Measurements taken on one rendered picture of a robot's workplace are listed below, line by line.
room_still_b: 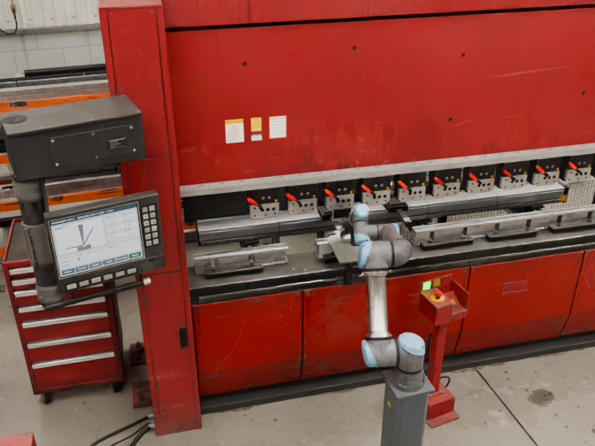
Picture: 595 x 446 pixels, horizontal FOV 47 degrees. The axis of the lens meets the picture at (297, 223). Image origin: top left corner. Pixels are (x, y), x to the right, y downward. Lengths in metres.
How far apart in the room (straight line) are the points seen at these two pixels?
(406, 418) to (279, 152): 1.38
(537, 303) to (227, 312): 1.88
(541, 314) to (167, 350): 2.25
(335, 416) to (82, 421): 1.42
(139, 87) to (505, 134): 1.92
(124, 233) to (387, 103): 1.43
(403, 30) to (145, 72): 1.22
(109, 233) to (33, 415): 1.71
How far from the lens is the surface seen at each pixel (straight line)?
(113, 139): 2.77
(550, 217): 4.26
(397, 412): 3.18
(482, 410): 4.24
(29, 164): 2.75
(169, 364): 3.70
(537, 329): 4.58
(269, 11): 3.17
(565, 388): 4.53
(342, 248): 3.62
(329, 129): 3.42
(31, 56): 7.38
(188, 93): 3.22
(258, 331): 3.79
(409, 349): 2.98
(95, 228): 2.88
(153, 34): 2.93
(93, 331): 4.00
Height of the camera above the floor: 2.87
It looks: 29 degrees down
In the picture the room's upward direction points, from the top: straight up
